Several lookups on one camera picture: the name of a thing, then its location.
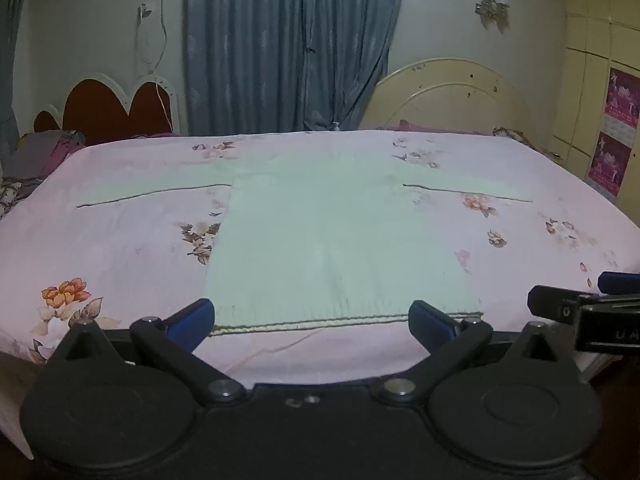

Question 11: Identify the pink floral bed sheet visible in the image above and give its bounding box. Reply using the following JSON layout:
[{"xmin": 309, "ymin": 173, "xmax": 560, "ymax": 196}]
[{"xmin": 0, "ymin": 129, "xmax": 633, "ymax": 453}]

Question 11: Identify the white cable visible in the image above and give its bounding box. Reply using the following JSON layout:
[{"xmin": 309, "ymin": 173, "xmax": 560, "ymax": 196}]
[{"xmin": 135, "ymin": 0, "xmax": 173, "ymax": 133}]

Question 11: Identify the crystal wall lamp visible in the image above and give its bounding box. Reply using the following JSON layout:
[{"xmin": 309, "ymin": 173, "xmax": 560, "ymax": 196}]
[{"xmin": 475, "ymin": 0, "xmax": 512, "ymax": 25}]

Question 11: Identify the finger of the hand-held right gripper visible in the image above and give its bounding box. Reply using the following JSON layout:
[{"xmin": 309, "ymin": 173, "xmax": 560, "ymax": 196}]
[
  {"xmin": 527, "ymin": 284, "xmax": 601, "ymax": 321},
  {"xmin": 598, "ymin": 271, "xmax": 640, "ymax": 295}
]

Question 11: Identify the purple grey bedding pile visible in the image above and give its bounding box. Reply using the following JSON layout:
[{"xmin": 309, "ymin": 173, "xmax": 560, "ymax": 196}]
[{"xmin": 0, "ymin": 130, "xmax": 87, "ymax": 213}]

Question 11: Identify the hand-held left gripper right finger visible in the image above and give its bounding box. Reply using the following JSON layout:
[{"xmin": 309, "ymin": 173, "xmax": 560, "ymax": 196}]
[{"xmin": 378, "ymin": 300, "xmax": 583, "ymax": 406}]

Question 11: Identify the cream arched headboard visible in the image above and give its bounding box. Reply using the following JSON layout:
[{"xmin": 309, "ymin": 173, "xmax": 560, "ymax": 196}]
[{"xmin": 359, "ymin": 57, "xmax": 538, "ymax": 148}]

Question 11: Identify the red and white headboard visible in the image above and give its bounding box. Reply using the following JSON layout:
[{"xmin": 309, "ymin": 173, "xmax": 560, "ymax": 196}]
[{"xmin": 33, "ymin": 73, "xmax": 181, "ymax": 147}]

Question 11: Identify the blue side curtain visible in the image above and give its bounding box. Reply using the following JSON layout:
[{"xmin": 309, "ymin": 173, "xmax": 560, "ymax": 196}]
[{"xmin": 0, "ymin": 0, "xmax": 32, "ymax": 161}]

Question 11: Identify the light green knit sweater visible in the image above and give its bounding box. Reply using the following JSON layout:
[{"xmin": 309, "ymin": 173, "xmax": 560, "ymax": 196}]
[{"xmin": 75, "ymin": 152, "xmax": 535, "ymax": 337}]

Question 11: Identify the cream wardrobe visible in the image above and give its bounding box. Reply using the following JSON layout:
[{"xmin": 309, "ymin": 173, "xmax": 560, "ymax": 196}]
[{"xmin": 547, "ymin": 0, "xmax": 640, "ymax": 206}]

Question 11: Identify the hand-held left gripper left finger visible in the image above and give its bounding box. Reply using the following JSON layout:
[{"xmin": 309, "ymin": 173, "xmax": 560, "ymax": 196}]
[{"xmin": 46, "ymin": 298, "xmax": 247, "ymax": 407}]

